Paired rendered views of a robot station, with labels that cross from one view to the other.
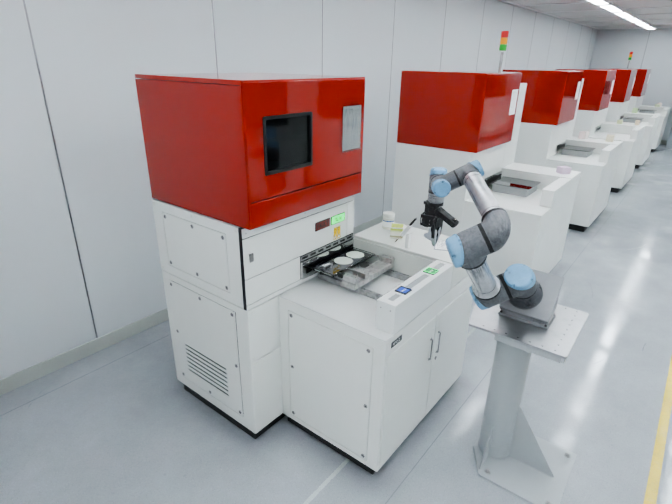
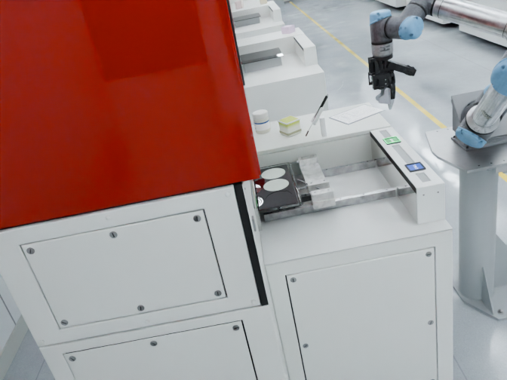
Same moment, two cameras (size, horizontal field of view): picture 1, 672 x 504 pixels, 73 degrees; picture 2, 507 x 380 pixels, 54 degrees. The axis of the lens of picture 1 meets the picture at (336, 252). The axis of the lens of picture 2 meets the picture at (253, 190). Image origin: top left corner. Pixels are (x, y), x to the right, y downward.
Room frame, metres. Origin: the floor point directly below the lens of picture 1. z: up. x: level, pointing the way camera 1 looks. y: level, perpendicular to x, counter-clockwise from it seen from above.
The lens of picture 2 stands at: (0.90, 1.06, 1.77)
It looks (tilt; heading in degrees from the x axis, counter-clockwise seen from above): 27 degrees down; 324
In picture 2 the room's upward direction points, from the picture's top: 12 degrees counter-clockwise
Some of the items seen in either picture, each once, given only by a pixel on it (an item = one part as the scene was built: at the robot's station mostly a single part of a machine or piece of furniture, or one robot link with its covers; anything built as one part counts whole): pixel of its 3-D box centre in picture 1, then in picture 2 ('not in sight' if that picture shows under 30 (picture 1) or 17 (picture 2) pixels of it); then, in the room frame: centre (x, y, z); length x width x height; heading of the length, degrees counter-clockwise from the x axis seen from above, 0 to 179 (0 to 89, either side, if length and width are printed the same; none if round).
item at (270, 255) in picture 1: (304, 245); (247, 184); (2.16, 0.16, 1.02); 0.82 x 0.03 x 0.40; 142
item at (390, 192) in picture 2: (357, 289); (329, 204); (2.04, -0.11, 0.84); 0.50 x 0.02 x 0.03; 52
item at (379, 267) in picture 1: (369, 273); (315, 182); (2.16, -0.18, 0.87); 0.36 x 0.08 x 0.03; 142
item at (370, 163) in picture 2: (386, 271); (316, 174); (2.25, -0.28, 0.84); 0.50 x 0.02 x 0.03; 52
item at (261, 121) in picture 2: (388, 220); (261, 121); (2.60, -0.31, 1.01); 0.07 x 0.07 x 0.10
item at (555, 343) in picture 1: (523, 328); (483, 154); (1.83, -0.88, 0.75); 0.45 x 0.44 x 0.13; 53
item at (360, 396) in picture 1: (381, 346); (341, 263); (2.17, -0.27, 0.41); 0.97 x 0.64 x 0.82; 142
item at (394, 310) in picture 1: (416, 294); (403, 170); (1.90, -0.38, 0.89); 0.55 x 0.09 x 0.14; 142
